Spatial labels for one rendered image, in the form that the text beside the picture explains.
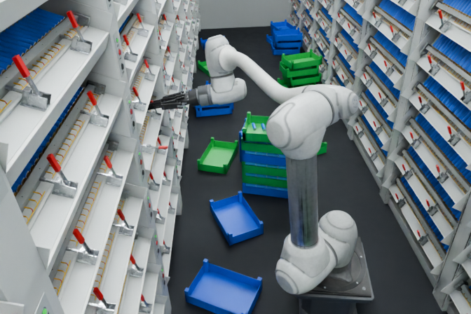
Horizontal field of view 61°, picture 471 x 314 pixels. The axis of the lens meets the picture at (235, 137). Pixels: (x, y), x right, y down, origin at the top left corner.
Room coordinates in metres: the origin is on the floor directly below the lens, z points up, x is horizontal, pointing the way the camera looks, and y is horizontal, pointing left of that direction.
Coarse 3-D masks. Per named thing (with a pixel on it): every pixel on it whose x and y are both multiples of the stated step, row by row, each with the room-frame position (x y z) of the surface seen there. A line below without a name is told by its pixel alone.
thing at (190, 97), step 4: (196, 88) 1.59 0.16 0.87; (188, 92) 1.56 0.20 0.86; (192, 92) 1.56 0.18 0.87; (184, 96) 1.58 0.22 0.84; (188, 96) 1.57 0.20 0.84; (192, 96) 1.54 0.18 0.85; (196, 96) 1.54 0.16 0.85; (180, 100) 1.54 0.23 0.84; (184, 100) 1.54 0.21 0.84; (188, 100) 1.54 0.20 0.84; (192, 100) 1.54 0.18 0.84; (196, 100) 1.54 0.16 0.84; (184, 104) 1.53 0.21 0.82; (192, 104) 1.54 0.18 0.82; (196, 104) 1.54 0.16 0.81
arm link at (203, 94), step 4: (208, 84) 1.59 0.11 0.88; (200, 88) 1.56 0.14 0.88; (204, 88) 1.56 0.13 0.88; (208, 88) 1.55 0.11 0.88; (196, 92) 1.56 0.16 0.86; (200, 92) 1.54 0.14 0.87; (204, 92) 1.54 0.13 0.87; (208, 92) 1.54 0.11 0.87; (200, 96) 1.53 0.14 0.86; (204, 96) 1.53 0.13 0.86; (208, 96) 1.53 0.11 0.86; (200, 100) 1.53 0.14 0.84; (204, 100) 1.53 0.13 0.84; (208, 100) 1.53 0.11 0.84; (200, 104) 1.53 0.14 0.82; (204, 104) 1.54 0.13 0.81; (208, 104) 1.54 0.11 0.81
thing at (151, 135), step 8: (152, 96) 1.71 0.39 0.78; (160, 96) 1.73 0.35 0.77; (152, 112) 1.61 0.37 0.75; (160, 112) 1.63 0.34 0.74; (144, 120) 1.52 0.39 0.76; (152, 120) 1.54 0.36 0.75; (160, 120) 1.56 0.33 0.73; (144, 128) 1.46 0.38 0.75; (152, 128) 1.47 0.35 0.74; (152, 136) 1.41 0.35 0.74; (152, 144) 1.35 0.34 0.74; (152, 152) 1.30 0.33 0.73; (144, 160) 1.24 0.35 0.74
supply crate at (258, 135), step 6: (246, 120) 2.02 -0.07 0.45; (252, 120) 2.07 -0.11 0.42; (258, 120) 2.06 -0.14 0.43; (264, 120) 2.05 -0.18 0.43; (246, 126) 2.00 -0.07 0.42; (258, 126) 2.03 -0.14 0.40; (246, 132) 1.88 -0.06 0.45; (252, 132) 1.96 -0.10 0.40; (258, 132) 1.95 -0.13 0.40; (264, 132) 1.95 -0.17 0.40; (246, 138) 1.88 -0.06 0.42; (252, 138) 1.87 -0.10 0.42; (258, 138) 1.86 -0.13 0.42; (264, 138) 1.86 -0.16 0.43
